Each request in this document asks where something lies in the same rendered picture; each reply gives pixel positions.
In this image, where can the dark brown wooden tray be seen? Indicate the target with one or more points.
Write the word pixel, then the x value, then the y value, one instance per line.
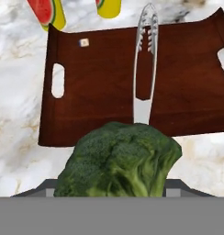
pixel 98 91

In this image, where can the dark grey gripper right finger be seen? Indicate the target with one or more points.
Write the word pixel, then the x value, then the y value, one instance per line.
pixel 181 188

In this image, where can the green broccoli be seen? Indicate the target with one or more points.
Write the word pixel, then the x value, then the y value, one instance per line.
pixel 123 159

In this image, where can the white plastic tongs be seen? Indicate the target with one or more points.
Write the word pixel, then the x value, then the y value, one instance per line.
pixel 142 110

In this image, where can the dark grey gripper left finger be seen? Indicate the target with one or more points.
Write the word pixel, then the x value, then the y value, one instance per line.
pixel 43 188

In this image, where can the yellow can with watermelon print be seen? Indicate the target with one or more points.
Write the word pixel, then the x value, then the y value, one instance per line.
pixel 49 12
pixel 108 7

